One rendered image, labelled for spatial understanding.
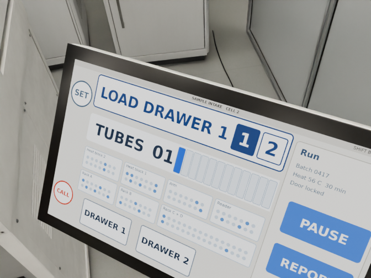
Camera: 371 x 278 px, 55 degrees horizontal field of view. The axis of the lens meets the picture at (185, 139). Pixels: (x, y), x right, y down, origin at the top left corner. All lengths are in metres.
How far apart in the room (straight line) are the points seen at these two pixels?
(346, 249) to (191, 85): 0.28
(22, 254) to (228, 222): 0.63
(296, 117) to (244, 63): 2.03
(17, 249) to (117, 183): 0.48
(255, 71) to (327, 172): 1.98
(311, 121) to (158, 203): 0.24
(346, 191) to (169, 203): 0.24
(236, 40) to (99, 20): 1.12
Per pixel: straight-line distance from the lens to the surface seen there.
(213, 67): 2.43
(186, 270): 0.55
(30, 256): 1.02
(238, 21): 2.89
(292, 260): 0.50
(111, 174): 0.56
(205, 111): 0.48
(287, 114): 0.46
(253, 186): 0.48
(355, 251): 0.49
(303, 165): 0.46
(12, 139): 1.04
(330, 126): 0.45
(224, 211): 0.50
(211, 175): 0.49
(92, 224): 0.61
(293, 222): 0.48
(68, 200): 0.63
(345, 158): 0.46
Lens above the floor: 1.51
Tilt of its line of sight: 50 degrees down
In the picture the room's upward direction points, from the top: 5 degrees counter-clockwise
